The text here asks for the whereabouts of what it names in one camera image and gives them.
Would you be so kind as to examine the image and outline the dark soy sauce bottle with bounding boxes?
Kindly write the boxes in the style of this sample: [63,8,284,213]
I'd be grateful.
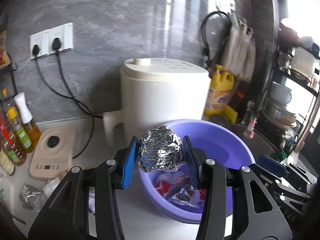
[0,148,16,176]

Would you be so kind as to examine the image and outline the red paper carton piece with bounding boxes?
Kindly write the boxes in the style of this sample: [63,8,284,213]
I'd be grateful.
[154,171,189,198]

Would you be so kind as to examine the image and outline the right black power cable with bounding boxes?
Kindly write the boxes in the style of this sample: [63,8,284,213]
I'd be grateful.
[51,37,96,159]

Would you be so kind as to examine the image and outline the aluminium foil ball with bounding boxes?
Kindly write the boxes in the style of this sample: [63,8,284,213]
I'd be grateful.
[137,125,185,173]

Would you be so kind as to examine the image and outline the black dish rack right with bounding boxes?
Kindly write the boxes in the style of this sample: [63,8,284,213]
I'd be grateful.
[261,18,319,154]

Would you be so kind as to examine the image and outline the brown crumpled paper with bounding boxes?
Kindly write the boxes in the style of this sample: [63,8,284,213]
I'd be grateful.
[58,170,68,180]

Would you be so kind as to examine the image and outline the black metal shelf rack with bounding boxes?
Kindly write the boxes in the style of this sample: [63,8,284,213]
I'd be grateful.
[0,11,18,95]

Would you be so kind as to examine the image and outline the hanging cloth bags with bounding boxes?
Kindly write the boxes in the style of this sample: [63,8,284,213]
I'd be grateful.
[221,12,256,82]

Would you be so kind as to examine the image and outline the white tray with packet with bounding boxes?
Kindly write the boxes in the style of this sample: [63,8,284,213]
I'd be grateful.
[0,178,15,215]

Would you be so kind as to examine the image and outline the purple plastic bucket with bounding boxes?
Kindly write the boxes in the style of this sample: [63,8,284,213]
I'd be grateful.
[138,119,255,224]

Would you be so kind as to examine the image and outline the yellow snack packet on shelf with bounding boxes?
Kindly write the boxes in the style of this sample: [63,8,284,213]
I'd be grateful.
[0,30,10,66]

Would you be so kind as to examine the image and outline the black hanging cable loop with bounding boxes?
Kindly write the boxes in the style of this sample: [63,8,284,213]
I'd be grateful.
[201,10,233,67]

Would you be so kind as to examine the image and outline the yellow sponge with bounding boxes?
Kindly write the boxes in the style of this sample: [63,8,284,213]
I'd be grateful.
[222,105,238,124]

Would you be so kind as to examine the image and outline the silver crumpled foil wrapper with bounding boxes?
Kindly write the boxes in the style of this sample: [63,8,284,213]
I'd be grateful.
[19,184,48,212]

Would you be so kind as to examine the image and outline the cream air fryer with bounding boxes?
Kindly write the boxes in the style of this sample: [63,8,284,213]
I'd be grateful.
[103,57,210,146]

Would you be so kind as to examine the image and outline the gold cap clear bottle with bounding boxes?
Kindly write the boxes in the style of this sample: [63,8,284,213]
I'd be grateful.
[1,87,15,114]

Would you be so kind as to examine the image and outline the yellow cap green label bottle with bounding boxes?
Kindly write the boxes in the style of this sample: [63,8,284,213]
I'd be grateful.
[7,106,34,153]

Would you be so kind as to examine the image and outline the silver snack wrapper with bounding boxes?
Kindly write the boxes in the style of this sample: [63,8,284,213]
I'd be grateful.
[169,184,206,209]

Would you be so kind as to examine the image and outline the black power cable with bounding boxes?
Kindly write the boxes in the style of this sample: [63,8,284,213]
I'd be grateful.
[31,44,104,120]
[51,37,96,159]

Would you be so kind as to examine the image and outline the red cap oil bottle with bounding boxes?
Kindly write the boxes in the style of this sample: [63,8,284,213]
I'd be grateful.
[1,112,27,166]

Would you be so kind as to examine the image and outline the yellow detergent bottle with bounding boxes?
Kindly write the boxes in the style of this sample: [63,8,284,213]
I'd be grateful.
[204,64,234,116]

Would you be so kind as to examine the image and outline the white top oil sprayer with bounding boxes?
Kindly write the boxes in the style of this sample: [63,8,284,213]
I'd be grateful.
[14,92,41,146]

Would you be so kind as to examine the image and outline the white crumpled plastic bag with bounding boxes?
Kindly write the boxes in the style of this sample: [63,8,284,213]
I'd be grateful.
[42,177,61,198]

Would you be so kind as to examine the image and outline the white double wall socket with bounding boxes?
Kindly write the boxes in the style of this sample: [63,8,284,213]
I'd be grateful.
[29,22,74,60]

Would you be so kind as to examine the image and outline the beige induction cooker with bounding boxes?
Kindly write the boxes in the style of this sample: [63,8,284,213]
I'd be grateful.
[29,126,75,180]

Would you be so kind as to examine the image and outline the left black power cable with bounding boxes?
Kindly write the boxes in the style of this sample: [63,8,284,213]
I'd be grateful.
[31,44,104,120]

